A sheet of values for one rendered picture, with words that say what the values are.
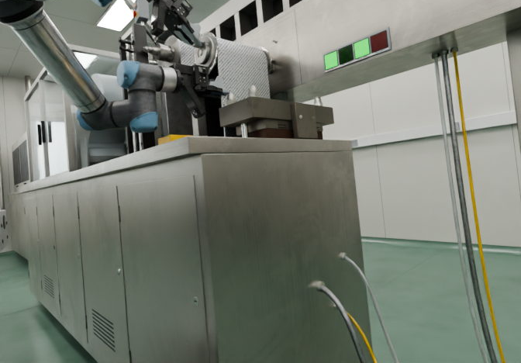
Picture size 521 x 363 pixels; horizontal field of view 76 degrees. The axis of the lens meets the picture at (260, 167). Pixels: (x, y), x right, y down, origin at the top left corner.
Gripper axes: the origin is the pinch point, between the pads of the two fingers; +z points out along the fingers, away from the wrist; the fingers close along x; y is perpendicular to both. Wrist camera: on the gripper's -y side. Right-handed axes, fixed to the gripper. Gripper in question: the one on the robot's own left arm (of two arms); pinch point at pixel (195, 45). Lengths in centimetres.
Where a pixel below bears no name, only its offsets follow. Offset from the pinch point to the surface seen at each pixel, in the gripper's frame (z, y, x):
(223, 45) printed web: 6.2, 4.6, -5.7
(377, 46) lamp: 34, 16, -47
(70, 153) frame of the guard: 3, -30, 96
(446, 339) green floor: 155, -36, -35
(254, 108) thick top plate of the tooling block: 18.6, -20.6, -25.6
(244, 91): 21.8, -2.3, -5.9
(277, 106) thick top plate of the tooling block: 25.2, -13.2, -25.6
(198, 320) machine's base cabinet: 34, -75, -25
